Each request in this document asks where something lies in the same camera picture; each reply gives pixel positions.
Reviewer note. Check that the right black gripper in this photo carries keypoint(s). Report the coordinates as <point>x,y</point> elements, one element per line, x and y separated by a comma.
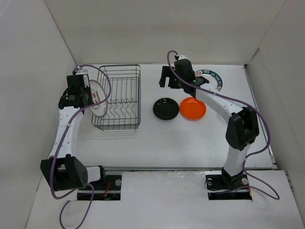
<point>166,72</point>

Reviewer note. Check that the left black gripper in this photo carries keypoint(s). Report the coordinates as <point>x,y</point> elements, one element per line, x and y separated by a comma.
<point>88,89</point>

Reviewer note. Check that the white plate red characters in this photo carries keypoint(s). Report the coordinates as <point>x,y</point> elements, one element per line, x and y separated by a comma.
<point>98,95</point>

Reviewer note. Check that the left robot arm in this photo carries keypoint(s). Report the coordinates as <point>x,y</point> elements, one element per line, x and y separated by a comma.
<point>63,170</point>

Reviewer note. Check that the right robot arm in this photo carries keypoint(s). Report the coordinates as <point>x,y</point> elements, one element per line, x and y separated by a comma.
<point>241,119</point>

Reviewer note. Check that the black plate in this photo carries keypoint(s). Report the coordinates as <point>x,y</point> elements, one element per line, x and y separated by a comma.
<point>165,109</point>

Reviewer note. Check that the orange plate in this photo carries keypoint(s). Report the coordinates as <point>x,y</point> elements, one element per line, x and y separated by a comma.
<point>192,109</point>

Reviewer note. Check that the white plate dark rim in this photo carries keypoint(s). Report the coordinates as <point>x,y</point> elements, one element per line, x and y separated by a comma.
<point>212,76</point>

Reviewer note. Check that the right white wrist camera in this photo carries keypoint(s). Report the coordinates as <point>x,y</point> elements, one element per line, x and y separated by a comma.
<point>180,57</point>

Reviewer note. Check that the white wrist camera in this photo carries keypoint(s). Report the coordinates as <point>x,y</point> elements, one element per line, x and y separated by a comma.
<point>80,71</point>
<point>180,57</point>

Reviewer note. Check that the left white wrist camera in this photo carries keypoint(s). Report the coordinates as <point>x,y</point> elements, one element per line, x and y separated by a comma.
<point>80,71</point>

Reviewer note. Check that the grey wire dish rack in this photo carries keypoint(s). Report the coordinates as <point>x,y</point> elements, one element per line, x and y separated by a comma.
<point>124,104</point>

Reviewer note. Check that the aluminium rail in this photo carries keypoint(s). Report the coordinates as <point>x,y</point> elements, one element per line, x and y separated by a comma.
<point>112,168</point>

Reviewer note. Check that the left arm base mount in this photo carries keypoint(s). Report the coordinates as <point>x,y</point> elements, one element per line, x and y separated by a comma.
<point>110,190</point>

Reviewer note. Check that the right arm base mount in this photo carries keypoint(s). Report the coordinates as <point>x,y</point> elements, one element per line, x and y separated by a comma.
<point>218,190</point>

